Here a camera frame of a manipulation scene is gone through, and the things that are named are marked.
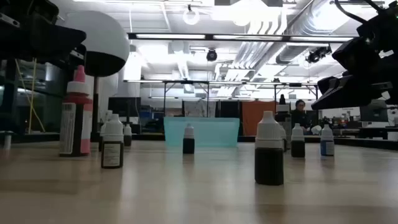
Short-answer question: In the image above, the black aluminium table frame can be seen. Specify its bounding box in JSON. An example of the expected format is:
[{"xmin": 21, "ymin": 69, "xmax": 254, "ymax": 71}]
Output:
[{"xmin": 0, "ymin": 132, "xmax": 398, "ymax": 151}]

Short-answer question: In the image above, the black ceiling camera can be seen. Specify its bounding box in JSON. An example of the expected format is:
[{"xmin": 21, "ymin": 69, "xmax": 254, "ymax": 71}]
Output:
[{"xmin": 305, "ymin": 45, "xmax": 333, "ymax": 65}]

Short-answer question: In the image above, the teal translucent plastic bin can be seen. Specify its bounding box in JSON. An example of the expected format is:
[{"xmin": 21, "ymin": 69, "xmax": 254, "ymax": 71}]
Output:
[{"xmin": 163, "ymin": 116, "xmax": 241, "ymax": 148}]

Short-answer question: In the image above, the yellow extension cord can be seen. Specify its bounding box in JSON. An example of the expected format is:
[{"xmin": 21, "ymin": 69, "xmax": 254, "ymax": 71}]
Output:
[{"xmin": 14, "ymin": 58, "xmax": 47, "ymax": 134}]

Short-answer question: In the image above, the orange partition panel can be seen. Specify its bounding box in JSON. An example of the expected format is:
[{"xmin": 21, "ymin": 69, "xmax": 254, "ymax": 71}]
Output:
[{"xmin": 241, "ymin": 100, "xmax": 277, "ymax": 136}]

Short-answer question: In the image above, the black metal frame station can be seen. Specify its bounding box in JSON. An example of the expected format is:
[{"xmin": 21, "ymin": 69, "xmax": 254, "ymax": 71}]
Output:
[{"xmin": 123, "ymin": 79, "xmax": 320, "ymax": 118}]

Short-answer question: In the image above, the small blue dropper bottle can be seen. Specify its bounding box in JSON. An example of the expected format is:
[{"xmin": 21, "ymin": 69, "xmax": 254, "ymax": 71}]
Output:
[{"xmin": 320, "ymin": 124, "xmax": 335, "ymax": 157}]

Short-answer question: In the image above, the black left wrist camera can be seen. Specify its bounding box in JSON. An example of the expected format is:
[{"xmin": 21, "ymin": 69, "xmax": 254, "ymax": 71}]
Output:
[{"xmin": 0, "ymin": 0, "xmax": 60, "ymax": 28}]

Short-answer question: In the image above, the black monitor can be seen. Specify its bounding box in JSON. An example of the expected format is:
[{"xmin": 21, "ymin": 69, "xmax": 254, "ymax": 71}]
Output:
[
  {"xmin": 359, "ymin": 106, "xmax": 389, "ymax": 123},
  {"xmin": 108, "ymin": 96, "xmax": 142, "ymax": 118}
]

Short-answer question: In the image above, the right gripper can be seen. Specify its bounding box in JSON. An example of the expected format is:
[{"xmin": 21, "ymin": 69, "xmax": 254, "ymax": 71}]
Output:
[{"xmin": 312, "ymin": 6, "xmax": 398, "ymax": 110}]

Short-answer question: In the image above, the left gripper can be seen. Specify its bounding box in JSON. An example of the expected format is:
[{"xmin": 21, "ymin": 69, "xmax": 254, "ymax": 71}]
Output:
[{"xmin": 0, "ymin": 14, "xmax": 87, "ymax": 68}]

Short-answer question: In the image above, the black camera cable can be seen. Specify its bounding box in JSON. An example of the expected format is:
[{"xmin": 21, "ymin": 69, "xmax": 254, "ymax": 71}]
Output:
[{"xmin": 333, "ymin": 0, "xmax": 369, "ymax": 25}]

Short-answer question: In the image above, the white globe lamp black stand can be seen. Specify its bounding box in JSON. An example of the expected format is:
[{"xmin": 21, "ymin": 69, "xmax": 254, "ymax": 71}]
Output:
[{"xmin": 57, "ymin": 11, "xmax": 131, "ymax": 143}]

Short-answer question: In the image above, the white ring light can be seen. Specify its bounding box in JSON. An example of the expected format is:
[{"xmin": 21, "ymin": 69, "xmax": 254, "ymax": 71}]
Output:
[{"xmin": 182, "ymin": 5, "xmax": 201, "ymax": 26}]

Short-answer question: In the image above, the black beam with strip lights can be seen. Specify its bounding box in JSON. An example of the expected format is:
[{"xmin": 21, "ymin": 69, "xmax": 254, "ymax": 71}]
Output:
[{"xmin": 127, "ymin": 32, "xmax": 354, "ymax": 44}]

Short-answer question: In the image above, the person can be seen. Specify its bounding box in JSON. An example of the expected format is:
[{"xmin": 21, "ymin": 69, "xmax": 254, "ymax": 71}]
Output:
[{"xmin": 290, "ymin": 99, "xmax": 313, "ymax": 131}]

